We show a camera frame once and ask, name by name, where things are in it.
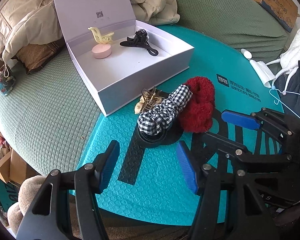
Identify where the red fluffy scrunchie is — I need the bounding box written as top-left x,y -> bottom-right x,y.
178,76 -> 215,133

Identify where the black hair band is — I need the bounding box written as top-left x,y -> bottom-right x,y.
136,124 -> 184,148

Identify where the cream long hair clip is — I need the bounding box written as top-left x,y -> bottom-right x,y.
88,27 -> 115,44

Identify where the small black pearl hair clip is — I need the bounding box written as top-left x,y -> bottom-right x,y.
133,29 -> 148,45

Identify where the white clothes hanger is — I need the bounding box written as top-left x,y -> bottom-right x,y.
268,57 -> 300,113

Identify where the teal foam mat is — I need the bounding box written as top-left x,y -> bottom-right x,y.
79,25 -> 283,226

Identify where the white face mask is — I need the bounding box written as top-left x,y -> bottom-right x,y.
249,60 -> 275,88

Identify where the beige plush toy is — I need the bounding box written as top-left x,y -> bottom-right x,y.
7,176 -> 46,235

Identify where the floor cardboard box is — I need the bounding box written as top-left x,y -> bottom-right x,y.
0,133 -> 39,186

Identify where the green bed cover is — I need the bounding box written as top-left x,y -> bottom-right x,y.
0,0 -> 289,175

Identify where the black white gingham scrunchie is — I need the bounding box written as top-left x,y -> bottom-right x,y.
137,85 -> 193,136

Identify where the white tube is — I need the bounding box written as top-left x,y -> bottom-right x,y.
241,48 -> 253,60

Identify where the cream bead hair clip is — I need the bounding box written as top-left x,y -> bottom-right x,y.
134,96 -> 146,114

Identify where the gold metal claw clip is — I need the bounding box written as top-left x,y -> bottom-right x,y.
141,87 -> 169,112

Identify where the lavender gift box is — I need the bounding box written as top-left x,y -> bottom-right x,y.
54,0 -> 194,116

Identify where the pink round case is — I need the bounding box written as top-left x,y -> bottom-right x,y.
91,44 -> 112,59

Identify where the brown pillow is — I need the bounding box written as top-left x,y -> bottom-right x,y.
16,38 -> 65,74

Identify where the black long hair clip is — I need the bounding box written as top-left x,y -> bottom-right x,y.
120,36 -> 159,56

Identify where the beige puffer jacket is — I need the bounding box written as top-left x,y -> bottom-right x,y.
0,0 -> 180,62

